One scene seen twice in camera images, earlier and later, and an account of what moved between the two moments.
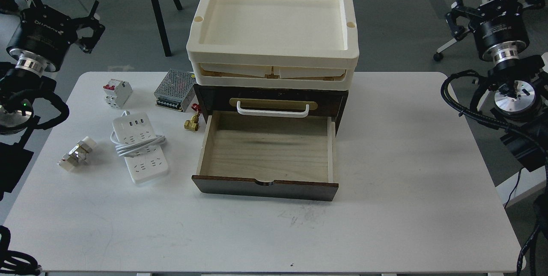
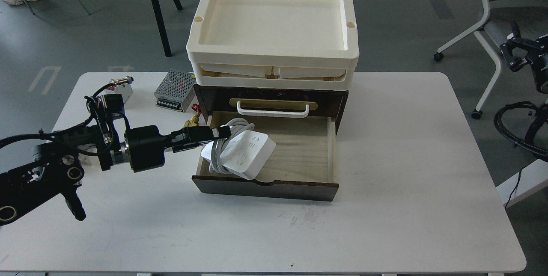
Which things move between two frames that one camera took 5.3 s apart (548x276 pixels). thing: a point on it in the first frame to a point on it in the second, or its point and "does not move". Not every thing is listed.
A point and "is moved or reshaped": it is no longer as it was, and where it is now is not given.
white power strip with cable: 135,138 is moved or reshaped
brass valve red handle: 193,124 does not move
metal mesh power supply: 174,91 does not move
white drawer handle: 272,114 does not move
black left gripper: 38,42 to 144,146
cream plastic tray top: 296,23 does not move
